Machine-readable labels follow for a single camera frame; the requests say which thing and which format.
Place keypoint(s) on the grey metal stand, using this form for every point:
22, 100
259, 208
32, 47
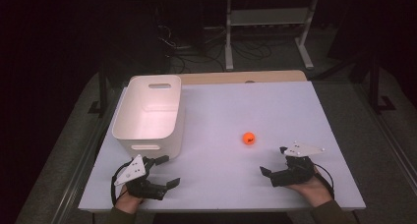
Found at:
268, 17

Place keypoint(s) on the person's right hand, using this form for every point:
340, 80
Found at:
316, 191

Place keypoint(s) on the orange ball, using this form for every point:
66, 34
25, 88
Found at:
249, 138

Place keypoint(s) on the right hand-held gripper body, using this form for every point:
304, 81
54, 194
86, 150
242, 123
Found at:
298, 171

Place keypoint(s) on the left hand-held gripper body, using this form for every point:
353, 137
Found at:
134, 171

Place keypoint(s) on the white plastic bin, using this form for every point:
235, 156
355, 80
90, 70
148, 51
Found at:
147, 119

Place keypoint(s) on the black floor stand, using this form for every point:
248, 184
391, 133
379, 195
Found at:
375, 86
103, 93

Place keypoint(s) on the light wooden board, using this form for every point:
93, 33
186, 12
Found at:
229, 77

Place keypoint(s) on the person's left hand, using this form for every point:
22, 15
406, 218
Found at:
126, 202

